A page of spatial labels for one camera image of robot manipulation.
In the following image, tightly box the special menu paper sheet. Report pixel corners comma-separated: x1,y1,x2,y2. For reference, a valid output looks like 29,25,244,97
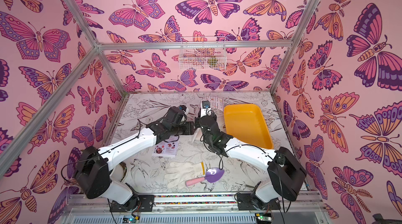
152,136,179,158

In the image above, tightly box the dim sum menu sheet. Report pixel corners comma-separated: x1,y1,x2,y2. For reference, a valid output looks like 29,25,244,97
204,96,225,112

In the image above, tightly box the clear acrylic menu holder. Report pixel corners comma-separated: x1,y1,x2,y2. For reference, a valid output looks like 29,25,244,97
192,108,210,142

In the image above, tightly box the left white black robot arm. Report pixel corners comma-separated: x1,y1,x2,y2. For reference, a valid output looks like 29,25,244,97
74,106,200,209

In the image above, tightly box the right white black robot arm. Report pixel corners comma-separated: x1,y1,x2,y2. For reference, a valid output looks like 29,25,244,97
195,115,307,210

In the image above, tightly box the yellow plastic tray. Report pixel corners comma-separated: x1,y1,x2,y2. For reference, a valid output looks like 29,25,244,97
224,104,274,149

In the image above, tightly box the purple pink garden trowel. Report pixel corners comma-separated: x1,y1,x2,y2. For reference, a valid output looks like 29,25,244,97
185,168,225,187

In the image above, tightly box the white work glove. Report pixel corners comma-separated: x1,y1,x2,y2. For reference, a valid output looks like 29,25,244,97
164,162,206,189

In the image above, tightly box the potted green plant white pot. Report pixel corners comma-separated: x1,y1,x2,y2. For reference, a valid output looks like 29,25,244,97
110,161,128,183

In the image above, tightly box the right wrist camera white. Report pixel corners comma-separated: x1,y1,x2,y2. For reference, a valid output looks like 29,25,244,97
200,100,211,117

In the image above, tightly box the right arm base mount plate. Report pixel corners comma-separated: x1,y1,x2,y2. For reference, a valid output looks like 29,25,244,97
234,193,281,210

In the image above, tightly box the white wire wall basket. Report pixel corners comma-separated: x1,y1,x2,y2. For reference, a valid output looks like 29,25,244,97
178,36,227,71

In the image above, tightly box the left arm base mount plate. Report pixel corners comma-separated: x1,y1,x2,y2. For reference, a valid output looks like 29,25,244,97
111,194,155,212

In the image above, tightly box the aluminium front rail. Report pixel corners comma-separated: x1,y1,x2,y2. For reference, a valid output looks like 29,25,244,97
58,191,332,224

